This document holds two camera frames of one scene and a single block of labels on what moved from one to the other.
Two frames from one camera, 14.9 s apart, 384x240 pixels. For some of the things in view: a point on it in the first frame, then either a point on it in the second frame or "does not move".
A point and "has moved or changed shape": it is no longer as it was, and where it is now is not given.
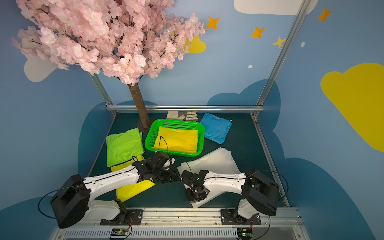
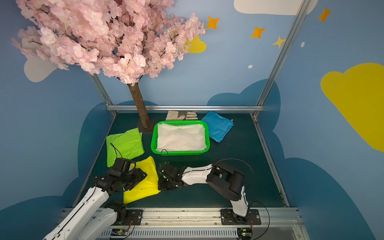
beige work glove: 190,116 does not move
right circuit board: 245,233 does not move
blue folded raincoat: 216,128 does not move
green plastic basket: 176,137 has moved or changed shape
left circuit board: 119,232 does not move
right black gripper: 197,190 to 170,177
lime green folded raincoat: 121,146 does not move
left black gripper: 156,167 to 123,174
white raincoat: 219,160 to 181,137
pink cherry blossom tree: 125,40 does not move
